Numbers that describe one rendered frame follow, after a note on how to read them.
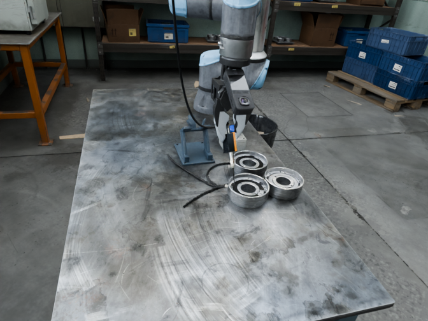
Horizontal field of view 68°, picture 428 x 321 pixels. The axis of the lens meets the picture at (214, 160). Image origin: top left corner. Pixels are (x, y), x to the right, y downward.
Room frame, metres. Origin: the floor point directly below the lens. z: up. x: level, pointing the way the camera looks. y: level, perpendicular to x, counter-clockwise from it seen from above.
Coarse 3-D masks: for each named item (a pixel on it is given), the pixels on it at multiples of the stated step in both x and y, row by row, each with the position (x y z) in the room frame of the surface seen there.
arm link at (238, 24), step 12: (228, 0) 0.72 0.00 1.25; (240, 0) 0.71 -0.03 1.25; (252, 0) 0.71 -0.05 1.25; (228, 12) 0.72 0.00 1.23; (240, 12) 0.71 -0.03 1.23; (252, 12) 0.72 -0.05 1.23; (228, 24) 0.71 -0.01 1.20; (240, 24) 0.71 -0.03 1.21; (252, 24) 0.72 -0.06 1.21; (228, 36) 0.71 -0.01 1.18; (240, 36) 0.71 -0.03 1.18; (252, 36) 0.73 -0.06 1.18
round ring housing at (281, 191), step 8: (272, 168) 0.75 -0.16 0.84; (280, 168) 0.75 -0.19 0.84; (288, 168) 0.75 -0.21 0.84; (264, 176) 0.70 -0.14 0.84; (280, 176) 0.73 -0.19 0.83; (288, 176) 0.73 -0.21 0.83; (296, 176) 0.73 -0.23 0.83; (272, 184) 0.67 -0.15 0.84; (280, 184) 0.73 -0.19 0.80; (288, 184) 0.71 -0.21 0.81; (272, 192) 0.66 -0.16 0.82; (280, 192) 0.66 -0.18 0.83; (288, 192) 0.65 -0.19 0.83; (296, 192) 0.66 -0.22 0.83
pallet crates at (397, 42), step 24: (360, 48) 4.49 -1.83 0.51; (384, 48) 4.15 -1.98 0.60; (408, 48) 3.92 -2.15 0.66; (336, 72) 4.62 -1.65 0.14; (360, 72) 4.39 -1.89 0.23; (384, 72) 4.04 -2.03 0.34; (408, 72) 3.75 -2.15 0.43; (360, 96) 4.02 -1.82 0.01; (384, 96) 3.72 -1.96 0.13; (408, 96) 3.65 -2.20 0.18
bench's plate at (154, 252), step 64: (128, 128) 1.00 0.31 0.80; (192, 192) 0.66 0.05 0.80; (64, 256) 0.42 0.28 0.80; (128, 256) 0.43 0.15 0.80; (192, 256) 0.45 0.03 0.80; (256, 256) 0.46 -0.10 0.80; (320, 256) 0.48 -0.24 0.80; (64, 320) 0.29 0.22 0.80; (192, 320) 0.31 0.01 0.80; (256, 320) 0.32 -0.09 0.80; (320, 320) 0.33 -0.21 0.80
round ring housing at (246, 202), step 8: (232, 176) 0.69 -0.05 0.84; (240, 176) 0.70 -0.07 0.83; (248, 176) 0.71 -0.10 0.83; (256, 176) 0.70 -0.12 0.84; (240, 184) 0.67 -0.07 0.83; (248, 184) 0.68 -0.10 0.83; (264, 184) 0.68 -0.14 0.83; (232, 192) 0.63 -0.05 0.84; (248, 192) 0.68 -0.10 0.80; (256, 192) 0.64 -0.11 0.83; (232, 200) 0.63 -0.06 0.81; (240, 200) 0.61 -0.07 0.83; (248, 200) 0.61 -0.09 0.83; (256, 200) 0.61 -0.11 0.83; (264, 200) 0.62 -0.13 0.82; (248, 208) 0.61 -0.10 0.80
